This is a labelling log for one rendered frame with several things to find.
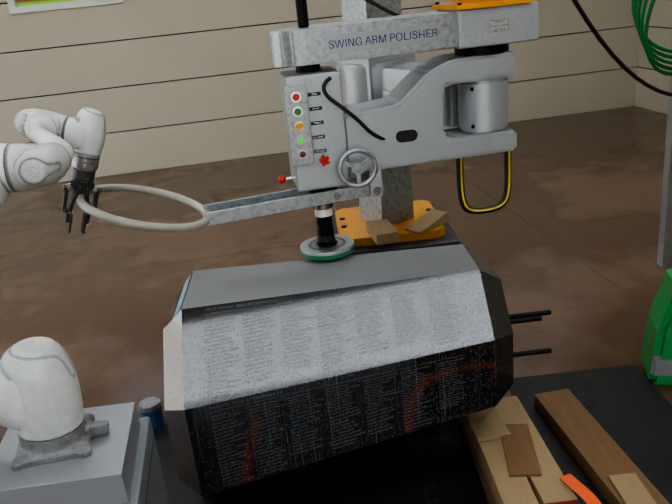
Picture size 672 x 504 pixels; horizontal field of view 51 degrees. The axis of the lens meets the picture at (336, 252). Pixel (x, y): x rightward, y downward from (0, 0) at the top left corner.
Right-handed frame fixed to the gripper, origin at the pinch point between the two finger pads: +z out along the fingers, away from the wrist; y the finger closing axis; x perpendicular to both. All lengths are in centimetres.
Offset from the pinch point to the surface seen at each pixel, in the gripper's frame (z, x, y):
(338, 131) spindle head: -53, -40, 75
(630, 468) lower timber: 42, -134, 174
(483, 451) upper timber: 48, -101, 129
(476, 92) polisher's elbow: -77, -57, 120
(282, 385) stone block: 30, -73, 52
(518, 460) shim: 45, -114, 133
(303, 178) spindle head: -33, -36, 67
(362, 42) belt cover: -84, -42, 75
